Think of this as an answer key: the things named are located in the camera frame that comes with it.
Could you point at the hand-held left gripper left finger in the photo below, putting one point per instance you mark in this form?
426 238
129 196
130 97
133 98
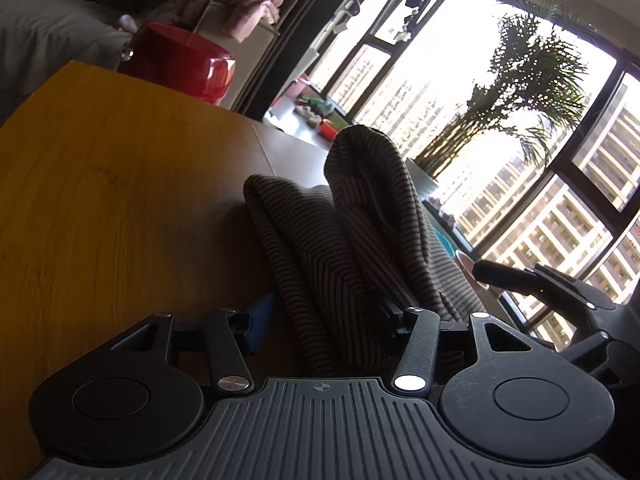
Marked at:
260 320

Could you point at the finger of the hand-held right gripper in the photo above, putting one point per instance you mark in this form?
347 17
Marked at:
505 275
595 347

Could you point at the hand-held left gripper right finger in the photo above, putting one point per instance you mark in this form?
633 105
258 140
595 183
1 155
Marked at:
400 317

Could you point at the striped knit garment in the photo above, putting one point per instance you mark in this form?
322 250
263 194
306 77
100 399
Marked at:
350 230

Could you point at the pile of pink clothes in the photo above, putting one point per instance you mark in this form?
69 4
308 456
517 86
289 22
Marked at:
225 2

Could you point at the pink plastic bucket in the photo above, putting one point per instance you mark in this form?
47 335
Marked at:
470 270

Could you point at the blue plastic basin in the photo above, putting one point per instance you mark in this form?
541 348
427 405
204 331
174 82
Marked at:
443 241

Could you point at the red plastic basin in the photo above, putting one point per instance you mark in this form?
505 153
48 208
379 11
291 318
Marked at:
331 131

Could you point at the tall palm in white pot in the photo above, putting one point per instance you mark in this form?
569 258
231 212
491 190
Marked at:
530 70

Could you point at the pair of small shoes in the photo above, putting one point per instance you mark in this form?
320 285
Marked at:
307 116

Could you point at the green toy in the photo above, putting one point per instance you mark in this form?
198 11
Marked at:
317 106

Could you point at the pink plastic basin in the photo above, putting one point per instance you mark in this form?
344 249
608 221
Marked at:
305 84

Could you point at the beige sofa armrest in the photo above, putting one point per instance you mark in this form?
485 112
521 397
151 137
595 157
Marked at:
245 75

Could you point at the dark curtain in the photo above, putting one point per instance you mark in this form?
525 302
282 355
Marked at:
280 60

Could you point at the red round container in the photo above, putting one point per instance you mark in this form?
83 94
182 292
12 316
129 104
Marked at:
175 60

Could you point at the white floor washer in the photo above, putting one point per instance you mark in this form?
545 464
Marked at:
340 12

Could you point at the grey covered sofa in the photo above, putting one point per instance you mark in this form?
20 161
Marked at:
40 30

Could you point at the black window frame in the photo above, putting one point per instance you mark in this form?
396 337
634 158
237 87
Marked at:
585 160

